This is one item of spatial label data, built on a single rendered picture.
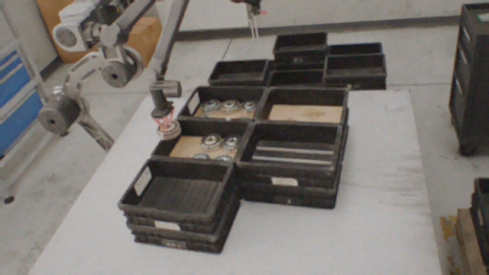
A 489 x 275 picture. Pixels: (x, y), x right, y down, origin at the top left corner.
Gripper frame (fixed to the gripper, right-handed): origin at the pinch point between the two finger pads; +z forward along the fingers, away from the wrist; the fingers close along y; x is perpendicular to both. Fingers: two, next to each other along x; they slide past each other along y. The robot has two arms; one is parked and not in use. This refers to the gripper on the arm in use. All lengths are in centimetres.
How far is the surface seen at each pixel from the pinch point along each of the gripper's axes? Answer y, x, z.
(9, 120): 68, 181, 63
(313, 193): -8, -63, 23
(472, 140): 115, -142, 87
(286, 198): -7, -52, 29
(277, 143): 19, -42, 22
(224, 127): 20.5, -16.7, 15.4
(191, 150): 9.9, -2.6, 22.3
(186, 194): -18.4, -12.0, 21.7
